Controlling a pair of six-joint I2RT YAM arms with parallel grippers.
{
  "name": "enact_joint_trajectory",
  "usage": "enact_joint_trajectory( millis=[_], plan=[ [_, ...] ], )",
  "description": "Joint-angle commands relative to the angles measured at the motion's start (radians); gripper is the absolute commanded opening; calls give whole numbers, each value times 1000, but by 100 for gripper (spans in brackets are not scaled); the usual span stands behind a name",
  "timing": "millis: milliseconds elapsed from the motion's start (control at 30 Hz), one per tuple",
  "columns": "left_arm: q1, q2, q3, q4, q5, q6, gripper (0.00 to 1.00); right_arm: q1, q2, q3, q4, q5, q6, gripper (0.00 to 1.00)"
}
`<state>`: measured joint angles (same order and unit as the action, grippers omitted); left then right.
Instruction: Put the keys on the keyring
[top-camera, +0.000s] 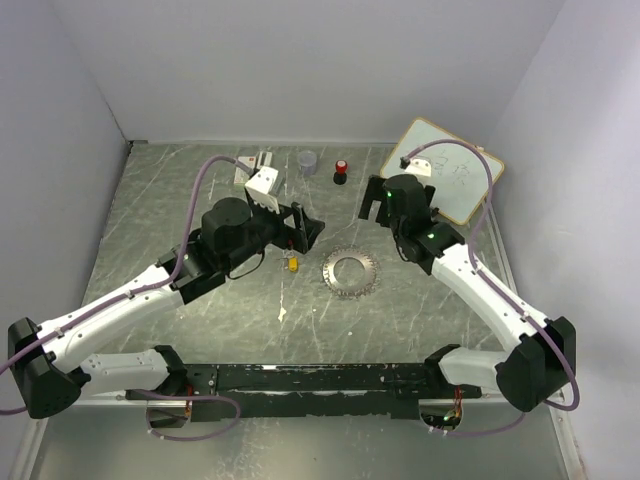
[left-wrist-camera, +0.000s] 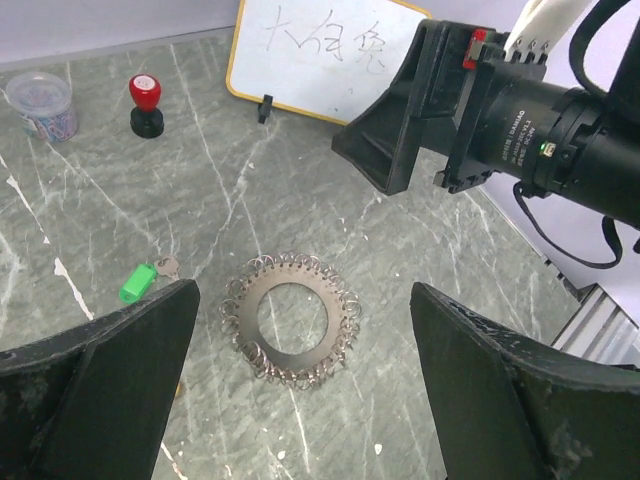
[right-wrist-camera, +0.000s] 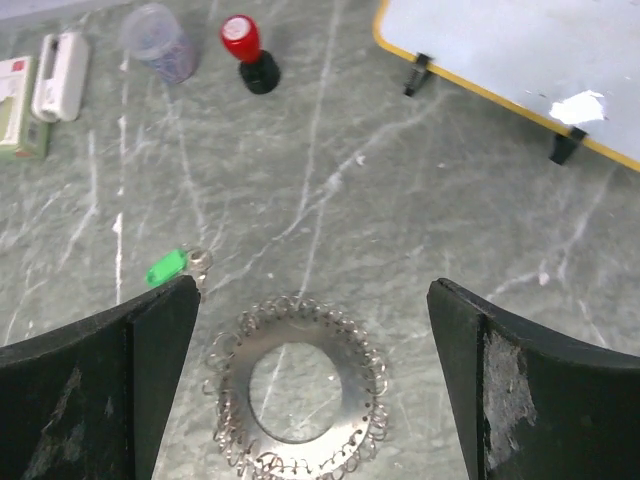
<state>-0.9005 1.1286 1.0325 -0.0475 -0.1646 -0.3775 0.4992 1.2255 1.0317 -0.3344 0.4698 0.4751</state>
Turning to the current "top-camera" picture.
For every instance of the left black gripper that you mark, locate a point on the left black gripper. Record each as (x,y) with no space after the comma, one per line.
(289,236)

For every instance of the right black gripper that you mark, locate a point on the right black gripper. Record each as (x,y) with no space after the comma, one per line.
(375,192)

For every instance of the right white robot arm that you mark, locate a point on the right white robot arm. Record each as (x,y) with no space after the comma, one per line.
(538,355)

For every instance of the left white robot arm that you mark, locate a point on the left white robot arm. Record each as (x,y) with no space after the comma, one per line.
(55,362)

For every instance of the clear plastic clip jar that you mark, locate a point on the clear plastic clip jar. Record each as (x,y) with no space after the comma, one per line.
(307,161)

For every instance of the white stapler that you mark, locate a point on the white stapler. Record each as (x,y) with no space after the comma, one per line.
(263,159)

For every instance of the green white staple box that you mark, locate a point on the green white staple box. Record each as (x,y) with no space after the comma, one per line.
(242,174)

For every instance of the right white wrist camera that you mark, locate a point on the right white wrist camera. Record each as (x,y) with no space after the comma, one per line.
(417,166)

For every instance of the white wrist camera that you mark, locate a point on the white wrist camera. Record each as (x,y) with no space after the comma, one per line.
(417,166)
(262,188)

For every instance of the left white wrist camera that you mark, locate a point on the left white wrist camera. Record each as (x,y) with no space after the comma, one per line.
(262,188)

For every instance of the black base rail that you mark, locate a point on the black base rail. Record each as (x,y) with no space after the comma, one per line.
(329,390)

